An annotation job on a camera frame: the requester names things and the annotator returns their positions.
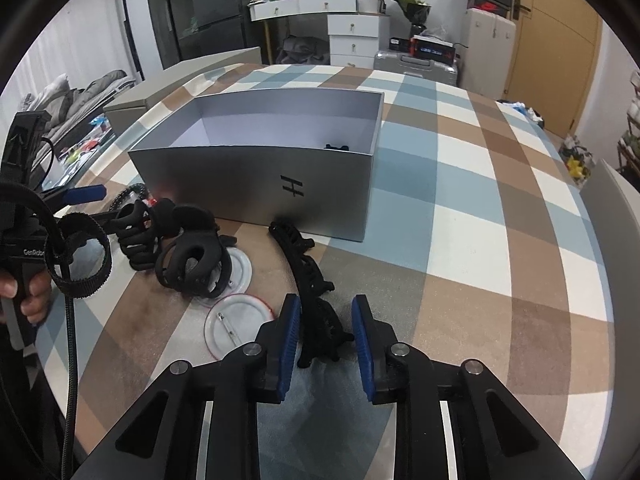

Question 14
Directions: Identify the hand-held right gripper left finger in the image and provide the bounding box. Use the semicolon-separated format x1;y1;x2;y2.
70;294;302;480

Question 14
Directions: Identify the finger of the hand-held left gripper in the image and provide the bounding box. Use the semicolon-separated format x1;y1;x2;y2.
40;185;107;207
56;209;132;235

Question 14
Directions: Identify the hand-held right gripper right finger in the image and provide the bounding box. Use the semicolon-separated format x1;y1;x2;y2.
350;295;586;480

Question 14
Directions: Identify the black beaded bracelet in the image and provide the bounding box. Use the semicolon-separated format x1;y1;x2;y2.
110;183;152;209

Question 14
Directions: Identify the long black banana hair clip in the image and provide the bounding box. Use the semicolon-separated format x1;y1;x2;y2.
268;219;354;368

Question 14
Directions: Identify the black looped hair claw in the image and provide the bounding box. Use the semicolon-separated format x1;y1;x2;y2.
154;204;235;297

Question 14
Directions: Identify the grey cardboard box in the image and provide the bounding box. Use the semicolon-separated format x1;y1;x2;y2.
127;90;386;244

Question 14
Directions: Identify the person's left hand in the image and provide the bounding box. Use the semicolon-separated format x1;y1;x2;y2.
0;266;54;327

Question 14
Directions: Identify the colourful floor clutter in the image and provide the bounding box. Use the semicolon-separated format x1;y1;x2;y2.
56;114;115;168

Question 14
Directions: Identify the round clear pin badge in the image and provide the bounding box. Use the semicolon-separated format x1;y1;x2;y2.
204;293;278;361
191;247;254;309

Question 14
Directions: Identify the grey bedding pile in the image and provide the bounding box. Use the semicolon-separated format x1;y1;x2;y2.
19;68;130;137

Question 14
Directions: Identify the checked tablecloth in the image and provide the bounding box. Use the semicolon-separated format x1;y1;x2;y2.
30;62;617;480

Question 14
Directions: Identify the grey bench seat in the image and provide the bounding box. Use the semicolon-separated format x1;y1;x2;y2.
579;158;640;346
103;47;262;134

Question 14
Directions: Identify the person's dark clothing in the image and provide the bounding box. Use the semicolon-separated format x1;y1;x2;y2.
0;345;68;480

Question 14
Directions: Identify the dark grey refrigerator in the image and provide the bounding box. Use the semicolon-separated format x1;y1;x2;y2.
119;0;275;75

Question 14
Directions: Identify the dark cloth heap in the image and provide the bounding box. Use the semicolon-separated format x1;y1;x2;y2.
276;35;332;67

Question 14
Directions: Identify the silver suitcase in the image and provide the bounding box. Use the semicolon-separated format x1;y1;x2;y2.
373;50;462;87

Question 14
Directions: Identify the bin with white blue rubbish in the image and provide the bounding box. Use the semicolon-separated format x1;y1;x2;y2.
499;99;545;122

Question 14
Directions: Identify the pile of small floor items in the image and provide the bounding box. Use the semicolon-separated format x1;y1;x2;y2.
556;132;597;182

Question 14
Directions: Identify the black and red box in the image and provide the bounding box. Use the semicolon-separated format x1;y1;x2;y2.
409;35;459;62

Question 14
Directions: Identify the white curved desk with drawers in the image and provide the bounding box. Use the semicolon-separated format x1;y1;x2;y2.
248;0;392;69

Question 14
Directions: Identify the cream suitcase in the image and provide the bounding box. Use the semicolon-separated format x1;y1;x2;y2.
461;7;517;102

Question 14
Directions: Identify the black wrapped flower bouquet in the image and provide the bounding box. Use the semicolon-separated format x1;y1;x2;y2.
390;0;433;37

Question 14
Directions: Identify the wooden door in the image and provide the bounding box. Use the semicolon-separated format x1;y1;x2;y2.
501;0;604;135

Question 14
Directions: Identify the red and black shoebox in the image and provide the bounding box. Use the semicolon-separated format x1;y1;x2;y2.
471;0;517;15

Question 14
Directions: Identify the black velcro strap loop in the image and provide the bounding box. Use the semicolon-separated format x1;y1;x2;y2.
46;214;112;299

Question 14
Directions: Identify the black braided cable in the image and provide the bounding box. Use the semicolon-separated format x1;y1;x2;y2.
59;280;81;480

